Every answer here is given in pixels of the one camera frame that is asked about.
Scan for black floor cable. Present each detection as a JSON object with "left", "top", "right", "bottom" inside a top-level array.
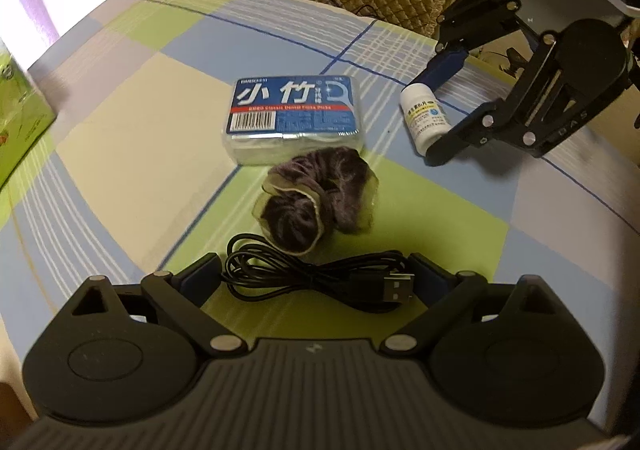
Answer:
[{"left": 302, "top": 0, "right": 383, "bottom": 25}]

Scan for dark hair scrunchie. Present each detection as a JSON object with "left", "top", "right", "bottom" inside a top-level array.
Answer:
[{"left": 252, "top": 147, "right": 382, "bottom": 257}]

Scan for black USB cable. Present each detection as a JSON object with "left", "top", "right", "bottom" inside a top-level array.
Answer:
[{"left": 226, "top": 233, "right": 417, "bottom": 313}]

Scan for blue label dental floss box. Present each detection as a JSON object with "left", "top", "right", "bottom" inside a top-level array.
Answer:
[{"left": 221, "top": 75, "right": 365, "bottom": 166}]

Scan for checkered tablecloth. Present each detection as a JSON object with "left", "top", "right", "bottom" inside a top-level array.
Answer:
[{"left": 0, "top": 0, "right": 640, "bottom": 381}]

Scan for green tissue pack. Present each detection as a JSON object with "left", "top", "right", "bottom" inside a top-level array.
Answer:
[{"left": 0, "top": 37, "right": 57, "bottom": 188}]

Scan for white pill bottle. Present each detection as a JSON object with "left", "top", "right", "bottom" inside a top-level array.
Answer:
[{"left": 400, "top": 84, "right": 453, "bottom": 157}]

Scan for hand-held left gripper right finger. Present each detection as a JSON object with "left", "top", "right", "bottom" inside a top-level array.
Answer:
[{"left": 381, "top": 252, "right": 556, "bottom": 356}]

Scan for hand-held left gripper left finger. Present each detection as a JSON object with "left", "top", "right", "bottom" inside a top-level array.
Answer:
[{"left": 72, "top": 252, "right": 248, "bottom": 358}]

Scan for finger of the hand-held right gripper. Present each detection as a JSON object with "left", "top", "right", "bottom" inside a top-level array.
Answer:
[
  {"left": 415, "top": 0, "right": 536, "bottom": 91},
  {"left": 426, "top": 37, "right": 558, "bottom": 166}
]

